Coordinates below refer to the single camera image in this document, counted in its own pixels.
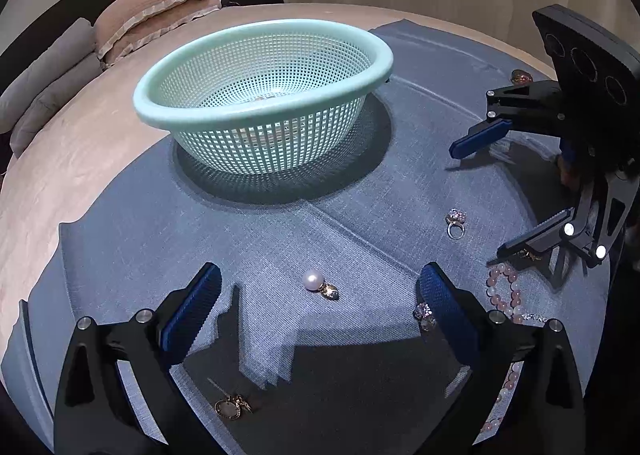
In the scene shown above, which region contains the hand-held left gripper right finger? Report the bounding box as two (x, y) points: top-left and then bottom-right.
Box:
(417, 262), (586, 455)

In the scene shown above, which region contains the grey pillow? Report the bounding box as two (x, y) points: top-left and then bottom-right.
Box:
(0, 18), (98, 134)
(10, 52), (107, 159)

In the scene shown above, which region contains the small crystal ring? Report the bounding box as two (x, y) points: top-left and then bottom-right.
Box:
(413, 302), (437, 332)

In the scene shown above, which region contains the pink bead bracelet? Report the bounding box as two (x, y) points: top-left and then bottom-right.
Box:
(480, 262), (527, 433)

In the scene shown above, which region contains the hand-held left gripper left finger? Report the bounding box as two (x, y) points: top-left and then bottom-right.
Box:
(54, 262), (222, 455)

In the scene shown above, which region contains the gold round pendant earring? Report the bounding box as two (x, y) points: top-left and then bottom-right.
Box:
(207, 377), (254, 420)

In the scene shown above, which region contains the silver crystal flower ring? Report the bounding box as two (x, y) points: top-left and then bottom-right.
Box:
(445, 208), (467, 240)

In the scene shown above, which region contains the blue-grey woven cloth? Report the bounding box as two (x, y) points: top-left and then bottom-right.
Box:
(0, 18), (614, 455)

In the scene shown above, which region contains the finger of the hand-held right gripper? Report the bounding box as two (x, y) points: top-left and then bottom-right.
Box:
(448, 80), (571, 160)
(496, 169), (629, 269)

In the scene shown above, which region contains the mint green plastic basket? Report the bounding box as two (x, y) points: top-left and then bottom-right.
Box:
(132, 18), (396, 176)

